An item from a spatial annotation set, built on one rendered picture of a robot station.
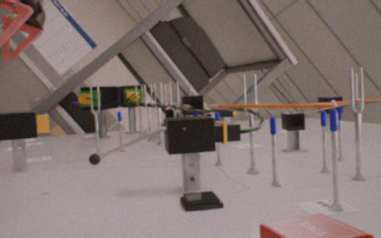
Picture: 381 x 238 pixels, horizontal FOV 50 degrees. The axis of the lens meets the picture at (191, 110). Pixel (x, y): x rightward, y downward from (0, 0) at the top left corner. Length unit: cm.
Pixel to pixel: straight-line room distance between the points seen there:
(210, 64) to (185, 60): 11
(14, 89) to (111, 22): 222
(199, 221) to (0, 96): 785
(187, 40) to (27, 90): 671
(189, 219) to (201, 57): 121
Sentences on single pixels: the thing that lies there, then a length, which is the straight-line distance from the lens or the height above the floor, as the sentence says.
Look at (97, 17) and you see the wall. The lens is 836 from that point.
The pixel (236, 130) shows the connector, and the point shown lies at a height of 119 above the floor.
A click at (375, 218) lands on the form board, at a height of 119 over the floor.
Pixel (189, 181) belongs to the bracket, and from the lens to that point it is 49.
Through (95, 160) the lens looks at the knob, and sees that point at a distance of 48.
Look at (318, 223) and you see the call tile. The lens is 28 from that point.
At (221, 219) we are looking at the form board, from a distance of 40.
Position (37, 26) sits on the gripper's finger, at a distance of 79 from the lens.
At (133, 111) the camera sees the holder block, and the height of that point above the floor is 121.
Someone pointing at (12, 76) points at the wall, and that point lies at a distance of 820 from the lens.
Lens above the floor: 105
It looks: 14 degrees up
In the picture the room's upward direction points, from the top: 48 degrees clockwise
